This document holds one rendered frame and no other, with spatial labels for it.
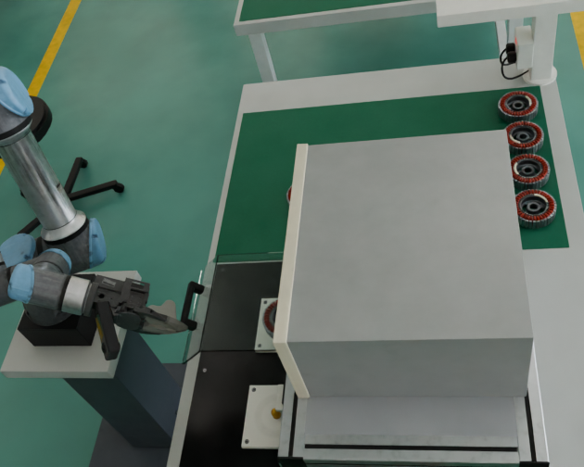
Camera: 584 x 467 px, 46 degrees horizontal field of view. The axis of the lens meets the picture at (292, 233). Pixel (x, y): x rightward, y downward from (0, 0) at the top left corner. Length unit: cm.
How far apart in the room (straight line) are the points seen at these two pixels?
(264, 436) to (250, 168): 88
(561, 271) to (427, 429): 74
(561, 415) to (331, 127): 110
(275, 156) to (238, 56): 178
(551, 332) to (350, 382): 67
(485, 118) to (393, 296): 115
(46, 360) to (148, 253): 119
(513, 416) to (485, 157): 44
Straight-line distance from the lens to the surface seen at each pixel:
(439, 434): 122
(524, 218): 188
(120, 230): 324
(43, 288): 147
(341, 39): 382
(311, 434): 125
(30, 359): 203
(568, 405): 166
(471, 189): 123
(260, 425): 165
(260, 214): 202
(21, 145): 165
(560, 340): 173
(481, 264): 114
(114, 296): 149
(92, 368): 192
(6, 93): 158
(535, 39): 219
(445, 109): 221
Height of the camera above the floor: 225
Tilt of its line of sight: 50 degrees down
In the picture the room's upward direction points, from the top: 19 degrees counter-clockwise
